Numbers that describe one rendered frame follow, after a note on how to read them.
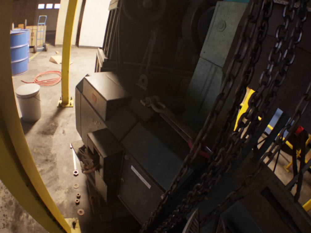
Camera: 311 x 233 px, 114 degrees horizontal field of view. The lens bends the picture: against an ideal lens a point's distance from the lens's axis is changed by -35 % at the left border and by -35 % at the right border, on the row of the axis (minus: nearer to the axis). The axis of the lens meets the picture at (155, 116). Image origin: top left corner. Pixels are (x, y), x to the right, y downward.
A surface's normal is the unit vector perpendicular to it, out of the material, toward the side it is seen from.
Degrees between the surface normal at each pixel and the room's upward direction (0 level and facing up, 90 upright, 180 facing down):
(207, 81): 90
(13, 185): 90
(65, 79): 90
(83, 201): 0
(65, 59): 90
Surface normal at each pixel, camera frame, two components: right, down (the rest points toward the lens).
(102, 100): -0.70, 0.21
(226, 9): -0.89, 0.02
